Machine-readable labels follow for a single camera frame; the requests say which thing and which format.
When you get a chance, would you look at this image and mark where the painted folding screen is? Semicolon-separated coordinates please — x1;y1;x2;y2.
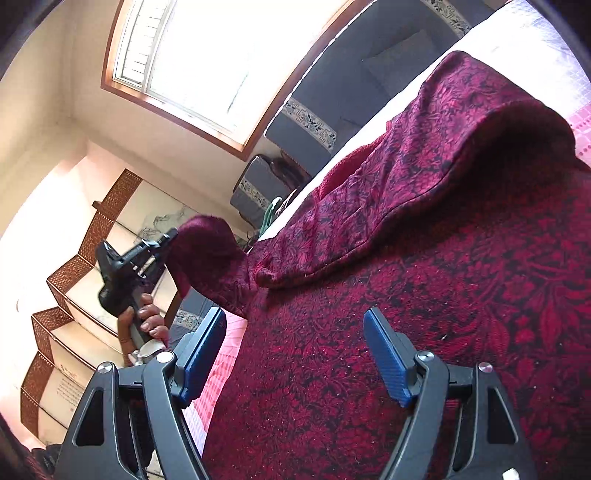
20;170;194;445

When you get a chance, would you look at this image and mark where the blue grey patterned sofa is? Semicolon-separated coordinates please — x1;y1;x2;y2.
266;0;493;175

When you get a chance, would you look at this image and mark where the blue grey armchair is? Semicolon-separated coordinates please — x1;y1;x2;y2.
230;153;311;229

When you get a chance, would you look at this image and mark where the wooden framed window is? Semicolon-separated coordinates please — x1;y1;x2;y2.
101;1;367;160

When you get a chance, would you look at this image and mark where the left hand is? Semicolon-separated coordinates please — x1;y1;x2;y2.
117;293;169;367

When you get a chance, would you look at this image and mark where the blue throw pillow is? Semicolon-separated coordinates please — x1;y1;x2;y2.
362;30;440;98

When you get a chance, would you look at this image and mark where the pink white checked bedsheet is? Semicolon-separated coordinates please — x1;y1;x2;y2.
184;1;590;452

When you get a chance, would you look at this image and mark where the dark red floral sweater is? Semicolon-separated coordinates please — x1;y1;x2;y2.
168;51;590;479

